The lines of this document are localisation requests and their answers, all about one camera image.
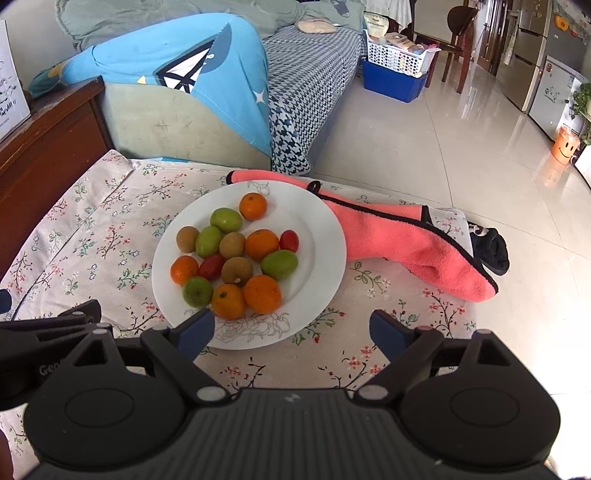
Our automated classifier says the brown kiwi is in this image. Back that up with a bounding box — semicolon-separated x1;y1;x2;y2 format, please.
221;257;253;287
218;232;245;259
176;226;199;254

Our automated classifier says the floral tablecloth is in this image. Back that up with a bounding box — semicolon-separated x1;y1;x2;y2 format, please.
1;152;476;392

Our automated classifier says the blue printed blanket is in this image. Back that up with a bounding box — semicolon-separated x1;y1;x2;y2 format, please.
29;13;271;154

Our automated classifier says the green potted plant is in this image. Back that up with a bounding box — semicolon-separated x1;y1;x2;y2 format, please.
570;83;591;145

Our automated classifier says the brown kiwi centre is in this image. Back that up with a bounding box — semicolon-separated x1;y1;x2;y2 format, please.
221;257;253;287

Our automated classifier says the silver refrigerator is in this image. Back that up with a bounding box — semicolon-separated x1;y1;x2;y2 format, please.
498;0;590;113

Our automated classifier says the large orange mandarin front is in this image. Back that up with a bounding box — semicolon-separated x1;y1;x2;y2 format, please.
243;275;283;314

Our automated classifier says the orange mandarin under finger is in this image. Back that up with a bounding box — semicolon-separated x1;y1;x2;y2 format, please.
211;284;246;321

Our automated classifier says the white milk carton box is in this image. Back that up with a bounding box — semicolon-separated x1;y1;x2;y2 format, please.
0;20;31;141

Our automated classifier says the houndstooth sofa cover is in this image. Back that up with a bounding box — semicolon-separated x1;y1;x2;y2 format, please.
263;25;365;175

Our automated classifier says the orange mandarin left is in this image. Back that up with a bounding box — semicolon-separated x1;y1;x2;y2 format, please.
169;255;199;286

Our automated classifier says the blue plastic storage bin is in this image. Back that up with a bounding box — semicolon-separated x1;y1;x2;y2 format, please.
362;60;428;103

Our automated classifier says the brown kiwi left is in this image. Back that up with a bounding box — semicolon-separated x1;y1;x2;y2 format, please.
176;226;199;254

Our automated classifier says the dark wooden chair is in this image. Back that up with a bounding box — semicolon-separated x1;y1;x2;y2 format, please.
417;6;478;94

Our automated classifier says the dark wooden cabinet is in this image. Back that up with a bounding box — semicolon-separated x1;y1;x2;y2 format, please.
1;77;113;273

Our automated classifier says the green lime on plate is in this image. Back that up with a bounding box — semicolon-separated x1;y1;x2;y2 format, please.
211;207;242;234

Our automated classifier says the red cherry tomato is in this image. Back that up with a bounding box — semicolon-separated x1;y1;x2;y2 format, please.
198;253;226;282

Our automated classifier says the brown kiwi right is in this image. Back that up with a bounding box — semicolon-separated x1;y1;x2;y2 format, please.
218;232;245;259

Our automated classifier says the small orange mandarin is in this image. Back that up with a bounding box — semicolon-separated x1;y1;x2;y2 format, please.
239;192;267;221

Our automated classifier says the orange smiley bucket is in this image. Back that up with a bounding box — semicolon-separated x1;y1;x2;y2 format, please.
551;126;580;165

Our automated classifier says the small white fridge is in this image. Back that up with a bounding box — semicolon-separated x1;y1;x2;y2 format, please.
529;56;588;140

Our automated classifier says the orange mandarin right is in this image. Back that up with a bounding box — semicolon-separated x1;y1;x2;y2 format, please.
245;229;280;262

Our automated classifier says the pink fleece cloth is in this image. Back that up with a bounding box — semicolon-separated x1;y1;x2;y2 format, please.
226;170;498;302

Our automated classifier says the white ceramic plate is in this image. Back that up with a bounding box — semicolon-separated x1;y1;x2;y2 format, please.
151;180;346;350

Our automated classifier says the red tomato near gripper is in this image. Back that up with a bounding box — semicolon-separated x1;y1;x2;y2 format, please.
280;230;300;253

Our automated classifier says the white lattice basket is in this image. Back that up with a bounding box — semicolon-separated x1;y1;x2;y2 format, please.
365;31;441;78

